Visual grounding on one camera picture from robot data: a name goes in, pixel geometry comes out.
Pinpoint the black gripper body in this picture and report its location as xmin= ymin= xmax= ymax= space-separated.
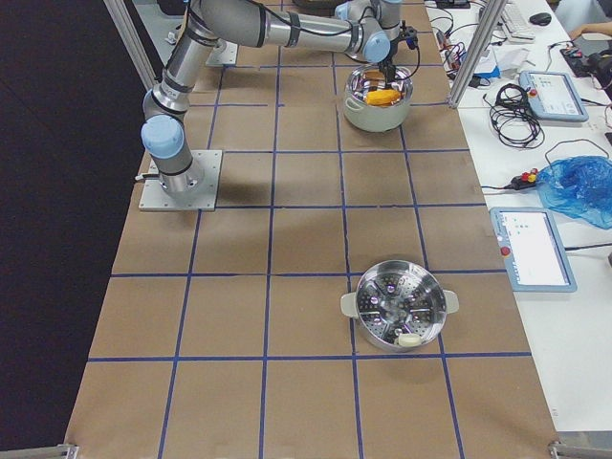
xmin=380 ymin=35 xmax=402 ymax=67

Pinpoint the yellow corn cob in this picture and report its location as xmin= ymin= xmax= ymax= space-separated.
xmin=364 ymin=89 xmax=403 ymax=106

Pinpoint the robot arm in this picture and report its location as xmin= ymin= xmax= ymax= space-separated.
xmin=141 ymin=1 xmax=402 ymax=197

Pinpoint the pale green electric pot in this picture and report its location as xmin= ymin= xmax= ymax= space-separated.
xmin=341 ymin=65 xmax=413 ymax=133

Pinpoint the blue white box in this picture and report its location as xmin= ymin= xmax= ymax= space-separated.
xmin=474 ymin=47 xmax=500 ymax=78

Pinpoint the white keyboard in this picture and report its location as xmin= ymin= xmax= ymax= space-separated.
xmin=499 ymin=1 xmax=536 ymax=43

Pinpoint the black computer mouse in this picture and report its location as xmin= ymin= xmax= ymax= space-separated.
xmin=529 ymin=12 xmax=552 ymax=27

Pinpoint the upper teach pendant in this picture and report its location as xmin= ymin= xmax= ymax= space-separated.
xmin=518 ymin=71 xmax=589 ymax=122

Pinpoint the teach pendant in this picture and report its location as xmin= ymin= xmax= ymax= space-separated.
xmin=518 ymin=71 xmax=589 ymax=122
xmin=490 ymin=207 xmax=578 ymax=293

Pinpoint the emergency stop button box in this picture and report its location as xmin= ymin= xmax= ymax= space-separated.
xmin=510 ymin=168 xmax=538 ymax=190

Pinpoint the blue plastic bag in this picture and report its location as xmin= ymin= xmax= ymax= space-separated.
xmin=536 ymin=156 xmax=611 ymax=230

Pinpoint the lower teach pendant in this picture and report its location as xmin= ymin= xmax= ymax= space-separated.
xmin=490 ymin=207 xmax=578 ymax=293

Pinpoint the brown paper table cover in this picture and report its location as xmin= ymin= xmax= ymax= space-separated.
xmin=66 ymin=1 xmax=555 ymax=458

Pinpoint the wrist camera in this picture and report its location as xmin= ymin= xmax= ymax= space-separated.
xmin=401 ymin=26 xmax=419 ymax=50

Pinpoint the aluminium frame post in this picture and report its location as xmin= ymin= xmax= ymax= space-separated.
xmin=448 ymin=0 xmax=507 ymax=109

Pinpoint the coiled black cable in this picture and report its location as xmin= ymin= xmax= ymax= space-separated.
xmin=488 ymin=83 xmax=546 ymax=148

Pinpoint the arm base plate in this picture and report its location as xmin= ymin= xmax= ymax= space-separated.
xmin=206 ymin=39 xmax=239 ymax=67
xmin=137 ymin=150 xmax=223 ymax=211

